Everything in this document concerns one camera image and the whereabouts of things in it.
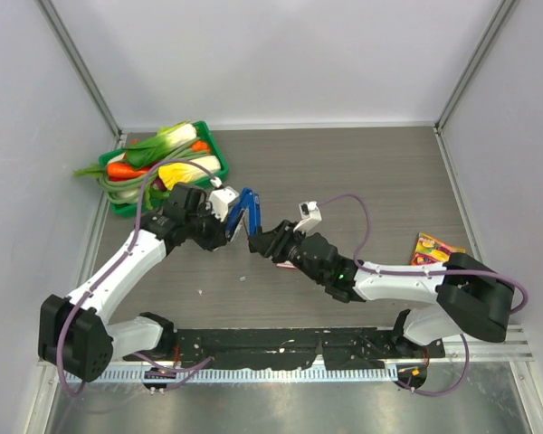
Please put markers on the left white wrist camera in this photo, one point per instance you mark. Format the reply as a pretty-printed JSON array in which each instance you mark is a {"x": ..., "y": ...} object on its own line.
[{"x": 222, "y": 201}]

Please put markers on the large orange carrot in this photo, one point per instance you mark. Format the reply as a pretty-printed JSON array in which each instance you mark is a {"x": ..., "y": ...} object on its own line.
[{"x": 124, "y": 171}]

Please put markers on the green plastic tray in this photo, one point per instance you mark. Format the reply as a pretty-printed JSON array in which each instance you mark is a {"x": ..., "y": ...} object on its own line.
[{"x": 204, "y": 133}]

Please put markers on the colourful candy bag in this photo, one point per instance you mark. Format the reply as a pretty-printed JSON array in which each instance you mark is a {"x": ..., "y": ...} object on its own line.
[{"x": 429, "y": 250}]

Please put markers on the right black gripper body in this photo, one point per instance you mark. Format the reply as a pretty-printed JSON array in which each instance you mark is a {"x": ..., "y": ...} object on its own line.
[{"x": 296, "y": 255}]

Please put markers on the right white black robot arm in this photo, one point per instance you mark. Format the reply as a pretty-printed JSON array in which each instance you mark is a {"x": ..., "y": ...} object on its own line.
[{"x": 459, "y": 296}]

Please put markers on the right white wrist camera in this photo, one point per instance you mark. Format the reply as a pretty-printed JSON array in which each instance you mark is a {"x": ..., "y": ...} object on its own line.
[{"x": 310, "y": 216}]

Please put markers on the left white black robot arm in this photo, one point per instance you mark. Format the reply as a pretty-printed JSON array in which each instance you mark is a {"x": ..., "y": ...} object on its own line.
[{"x": 75, "y": 332}]

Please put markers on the green long beans bundle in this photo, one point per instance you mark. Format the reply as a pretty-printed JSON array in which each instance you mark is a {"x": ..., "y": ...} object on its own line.
[{"x": 124, "y": 192}]

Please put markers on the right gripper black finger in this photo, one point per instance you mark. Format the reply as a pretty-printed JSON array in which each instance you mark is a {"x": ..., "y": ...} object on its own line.
[
  {"x": 282, "y": 239},
  {"x": 265, "y": 244}
]

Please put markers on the yellow white napa cabbage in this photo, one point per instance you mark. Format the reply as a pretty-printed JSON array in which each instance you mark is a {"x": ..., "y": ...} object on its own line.
[{"x": 186, "y": 173}]

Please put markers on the purple red onion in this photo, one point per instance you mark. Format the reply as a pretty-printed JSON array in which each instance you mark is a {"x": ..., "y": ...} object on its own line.
[{"x": 158, "y": 185}]

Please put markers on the upper white bok choy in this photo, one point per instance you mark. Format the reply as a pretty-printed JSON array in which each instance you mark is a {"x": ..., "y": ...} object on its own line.
[{"x": 167, "y": 140}]

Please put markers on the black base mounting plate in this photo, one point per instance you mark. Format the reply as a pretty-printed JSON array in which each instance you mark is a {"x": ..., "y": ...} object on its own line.
[{"x": 287, "y": 349}]

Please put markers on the dark blue stapler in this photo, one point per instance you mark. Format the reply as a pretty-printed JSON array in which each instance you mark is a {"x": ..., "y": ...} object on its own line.
[{"x": 244, "y": 214}]

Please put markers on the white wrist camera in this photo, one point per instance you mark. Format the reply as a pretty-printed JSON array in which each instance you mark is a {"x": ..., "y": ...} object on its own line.
[
  {"x": 222, "y": 201},
  {"x": 310, "y": 216}
]

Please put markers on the small orange carrot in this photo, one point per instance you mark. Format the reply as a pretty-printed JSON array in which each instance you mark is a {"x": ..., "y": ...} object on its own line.
[{"x": 201, "y": 146}]

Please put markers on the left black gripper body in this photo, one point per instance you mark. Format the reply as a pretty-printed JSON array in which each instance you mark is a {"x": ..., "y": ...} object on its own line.
[{"x": 204, "y": 229}]

